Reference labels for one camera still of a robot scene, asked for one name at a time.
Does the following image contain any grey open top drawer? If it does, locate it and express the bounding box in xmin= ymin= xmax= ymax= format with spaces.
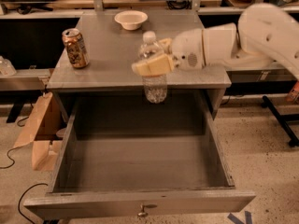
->
xmin=22 ymin=91 xmax=256 ymax=221

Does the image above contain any black stand base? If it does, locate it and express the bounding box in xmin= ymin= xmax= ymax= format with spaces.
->
xmin=262 ymin=95 xmax=299 ymax=147

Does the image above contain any metal drawer knob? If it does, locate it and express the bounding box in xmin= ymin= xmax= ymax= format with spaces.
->
xmin=137 ymin=204 xmax=157 ymax=217

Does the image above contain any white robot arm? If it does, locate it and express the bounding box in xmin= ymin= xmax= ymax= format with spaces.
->
xmin=132 ymin=4 xmax=299 ymax=77

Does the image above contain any open cardboard box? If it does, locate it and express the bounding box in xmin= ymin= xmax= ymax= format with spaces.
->
xmin=14 ymin=92 xmax=62 ymax=171

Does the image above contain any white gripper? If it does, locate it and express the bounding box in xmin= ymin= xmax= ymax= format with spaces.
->
xmin=132 ymin=28 xmax=204 ymax=77

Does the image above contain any gold drink can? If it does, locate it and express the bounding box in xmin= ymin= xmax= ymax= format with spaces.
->
xmin=62 ymin=28 xmax=90 ymax=68

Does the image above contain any white ceramic bowl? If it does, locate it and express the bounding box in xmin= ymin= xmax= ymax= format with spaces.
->
xmin=114 ymin=10 xmax=148 ymax=31

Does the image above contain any clear plastic water bottle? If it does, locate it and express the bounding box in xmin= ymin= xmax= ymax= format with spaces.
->
xmin=138 ymin=31 xmax=167 ymax=104

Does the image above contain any black floor cable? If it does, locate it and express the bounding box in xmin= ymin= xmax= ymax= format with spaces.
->
xmin=17 ymin=183 xmax=49 ymax=224

